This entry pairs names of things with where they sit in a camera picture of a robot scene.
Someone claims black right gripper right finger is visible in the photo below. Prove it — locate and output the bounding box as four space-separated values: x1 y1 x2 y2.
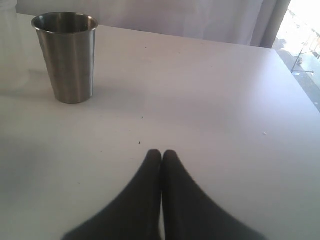
162 150 265 240

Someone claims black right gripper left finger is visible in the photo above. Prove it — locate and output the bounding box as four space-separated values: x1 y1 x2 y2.
64 149 162 240

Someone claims stainless steel cup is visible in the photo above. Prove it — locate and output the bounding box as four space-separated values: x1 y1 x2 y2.
31 12 99 104

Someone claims frosted translucent plastic cup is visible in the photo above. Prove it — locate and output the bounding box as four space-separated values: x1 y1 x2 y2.
0 0 30 93

